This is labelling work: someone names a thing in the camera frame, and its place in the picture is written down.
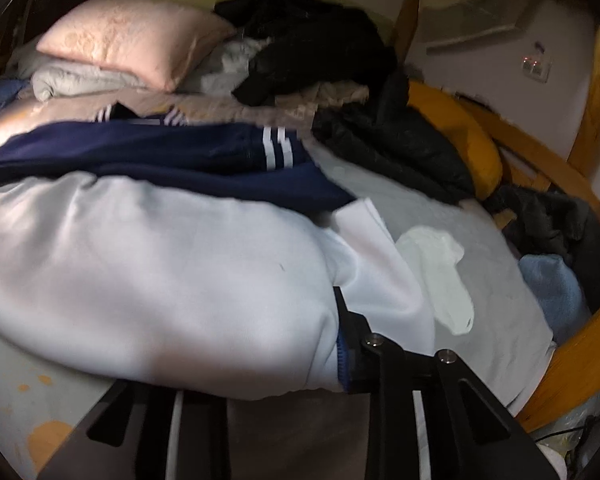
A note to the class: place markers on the pink pillow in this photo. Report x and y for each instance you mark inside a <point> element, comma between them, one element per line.
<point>130,35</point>

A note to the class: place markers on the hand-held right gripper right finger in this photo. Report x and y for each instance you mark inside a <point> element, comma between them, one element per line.
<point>352,345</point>

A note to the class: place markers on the grey folded blanket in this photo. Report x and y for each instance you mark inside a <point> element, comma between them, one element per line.
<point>75,80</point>

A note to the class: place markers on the dark padded jacket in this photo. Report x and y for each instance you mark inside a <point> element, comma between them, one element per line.
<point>395,145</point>

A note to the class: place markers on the white grey garment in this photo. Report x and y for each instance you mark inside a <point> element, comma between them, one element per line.
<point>225,65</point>

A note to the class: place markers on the beige patterned blanket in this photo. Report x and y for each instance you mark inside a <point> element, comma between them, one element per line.
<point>220,105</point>

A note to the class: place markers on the blue patterned cloth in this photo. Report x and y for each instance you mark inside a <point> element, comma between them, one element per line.
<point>0,97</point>

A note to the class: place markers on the white and navy jacket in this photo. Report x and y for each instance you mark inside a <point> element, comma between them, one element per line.
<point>155,260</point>

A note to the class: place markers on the white wall socket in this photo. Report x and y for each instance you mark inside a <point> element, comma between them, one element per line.
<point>534,67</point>

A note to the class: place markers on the yellow cushion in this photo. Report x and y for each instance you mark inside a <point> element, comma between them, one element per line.
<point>460,130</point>

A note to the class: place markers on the black clothes pile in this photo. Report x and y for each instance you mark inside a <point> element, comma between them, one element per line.
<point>310,45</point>

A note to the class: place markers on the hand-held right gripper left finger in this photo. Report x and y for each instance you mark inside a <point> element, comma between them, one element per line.
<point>150,430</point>

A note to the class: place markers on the light blue cloth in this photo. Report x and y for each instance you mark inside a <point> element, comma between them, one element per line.
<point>555,290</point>

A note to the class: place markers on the wooden bed frame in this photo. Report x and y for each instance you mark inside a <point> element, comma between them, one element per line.
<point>570,360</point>

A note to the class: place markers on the dark grey garment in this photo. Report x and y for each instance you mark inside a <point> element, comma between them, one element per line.
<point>555,225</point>

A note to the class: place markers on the white sock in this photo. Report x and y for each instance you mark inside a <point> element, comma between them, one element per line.
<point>445,280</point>

